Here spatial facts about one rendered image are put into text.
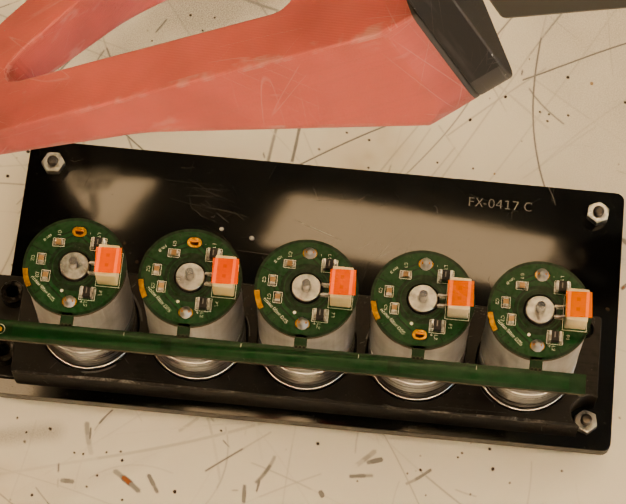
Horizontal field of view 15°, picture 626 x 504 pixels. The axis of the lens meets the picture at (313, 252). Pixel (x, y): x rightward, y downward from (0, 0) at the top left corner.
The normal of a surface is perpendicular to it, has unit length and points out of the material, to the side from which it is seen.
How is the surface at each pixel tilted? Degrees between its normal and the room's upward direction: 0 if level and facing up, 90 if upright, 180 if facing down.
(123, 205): 0
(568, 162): 0
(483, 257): 0
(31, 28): 34
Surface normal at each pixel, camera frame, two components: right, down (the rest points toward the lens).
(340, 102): -0.14, 0.79
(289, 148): 0.00, -0.36
